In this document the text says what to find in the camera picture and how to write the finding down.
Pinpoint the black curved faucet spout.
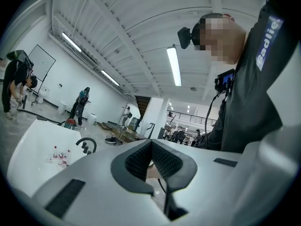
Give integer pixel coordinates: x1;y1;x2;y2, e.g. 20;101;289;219
75;137;97;154

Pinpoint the black chest recording device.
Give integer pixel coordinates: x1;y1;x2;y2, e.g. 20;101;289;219
214;69;236;97

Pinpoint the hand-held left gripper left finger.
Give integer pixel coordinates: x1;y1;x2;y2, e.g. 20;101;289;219
14;139;170;226

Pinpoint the black head camera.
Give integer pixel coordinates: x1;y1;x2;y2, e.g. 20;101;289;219
177;26;196;49

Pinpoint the cluster of red-capped bottles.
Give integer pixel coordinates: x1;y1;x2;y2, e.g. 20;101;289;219
46;145;71;169

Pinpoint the person's head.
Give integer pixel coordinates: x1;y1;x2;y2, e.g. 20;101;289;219
192;13;247;65

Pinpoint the green red-lidded vacuum cleaner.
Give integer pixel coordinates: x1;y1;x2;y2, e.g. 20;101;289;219
63;117;78;130

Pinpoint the wooden pallet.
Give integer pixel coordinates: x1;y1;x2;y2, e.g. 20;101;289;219
96;121;118;133

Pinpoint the rolling whiteboard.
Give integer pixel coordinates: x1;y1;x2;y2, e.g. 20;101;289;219
27;44;56;107

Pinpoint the person's black shirt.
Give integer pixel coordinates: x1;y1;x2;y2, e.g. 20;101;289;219
206;0;301;154

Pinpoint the person's right forearm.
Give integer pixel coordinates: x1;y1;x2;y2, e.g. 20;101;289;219
146;165;165;180

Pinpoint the dark staircase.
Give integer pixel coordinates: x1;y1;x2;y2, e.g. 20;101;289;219
135;95;151;122

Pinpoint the white bathtub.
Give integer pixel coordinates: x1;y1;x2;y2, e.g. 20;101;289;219
6;119;87;197

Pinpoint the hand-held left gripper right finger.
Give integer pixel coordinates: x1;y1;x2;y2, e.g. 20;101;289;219
152;139;245;226

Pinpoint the long ceiling tube light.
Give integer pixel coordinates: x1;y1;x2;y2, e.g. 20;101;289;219
61;31;82;53
166;45;182;87
101;69;120;87

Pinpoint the black device cable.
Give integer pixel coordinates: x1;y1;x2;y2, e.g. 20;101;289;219
204;92;228;145

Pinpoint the black vacuum hose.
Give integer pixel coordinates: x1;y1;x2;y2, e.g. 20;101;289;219
17;102;67;126

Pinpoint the wooden table with wire legs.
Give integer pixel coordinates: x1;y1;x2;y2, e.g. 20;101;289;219
110;126;149;144

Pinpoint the black balcony railing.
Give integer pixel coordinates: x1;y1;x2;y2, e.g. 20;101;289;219
166;110;218;127

